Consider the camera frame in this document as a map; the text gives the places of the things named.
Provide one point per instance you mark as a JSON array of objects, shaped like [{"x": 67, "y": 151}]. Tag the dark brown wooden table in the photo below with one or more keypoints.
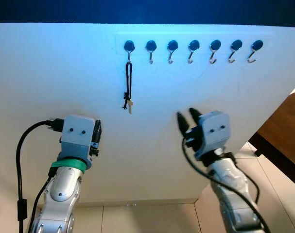
[{"x": 283, "y": 126}]

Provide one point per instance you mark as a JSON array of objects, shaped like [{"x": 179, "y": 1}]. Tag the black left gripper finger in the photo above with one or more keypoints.
[{"x": 98, "y": 130}]

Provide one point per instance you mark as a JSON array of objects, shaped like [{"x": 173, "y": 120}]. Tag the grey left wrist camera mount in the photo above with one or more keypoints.
[{"x": 77, "y": 136}]

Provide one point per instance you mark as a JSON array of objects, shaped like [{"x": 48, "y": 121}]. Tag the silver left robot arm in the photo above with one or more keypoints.
[{"x": 64, "y": 187}]

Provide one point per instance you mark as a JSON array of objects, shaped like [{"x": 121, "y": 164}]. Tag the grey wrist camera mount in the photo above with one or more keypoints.
[
  {"x": 214, "y": 133},
  {"x": 77, "y": 136}
]

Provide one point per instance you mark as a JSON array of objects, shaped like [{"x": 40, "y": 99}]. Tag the blue round wall hook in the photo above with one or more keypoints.
[
  {"x": 193, "y": 45},
  {"x": 236, "y": 45},
  {"x": 129, "y": 46},
  {"x": 215, "y": 45},
  {"x": 150, "y": 46},
  {"x": 172, "y": 45},
  {"x": 257, "y": 45}
]

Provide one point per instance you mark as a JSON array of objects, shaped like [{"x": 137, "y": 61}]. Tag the white hook rail strip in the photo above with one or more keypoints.
[{"x": 140, "y": 37}]

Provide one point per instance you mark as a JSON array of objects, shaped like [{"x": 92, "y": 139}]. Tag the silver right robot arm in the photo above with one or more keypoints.
[{"x": 232, "y": 189}]

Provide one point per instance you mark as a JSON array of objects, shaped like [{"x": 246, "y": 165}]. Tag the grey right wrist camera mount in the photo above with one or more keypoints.
[{"x": 214, "y": 133}]

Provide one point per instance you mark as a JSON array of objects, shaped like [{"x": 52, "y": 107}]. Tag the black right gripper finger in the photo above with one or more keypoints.
[
  {"x": 182, "y": 124},
  {"x": 195, "y": 115}
]

